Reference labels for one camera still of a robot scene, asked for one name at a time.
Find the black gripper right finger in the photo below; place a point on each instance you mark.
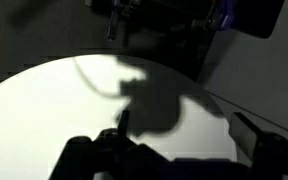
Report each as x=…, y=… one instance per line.
x=245, y=133

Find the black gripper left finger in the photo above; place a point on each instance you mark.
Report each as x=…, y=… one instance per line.
x=123, y=122

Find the purple spring clamp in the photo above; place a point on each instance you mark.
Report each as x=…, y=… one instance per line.
x=224, y=16

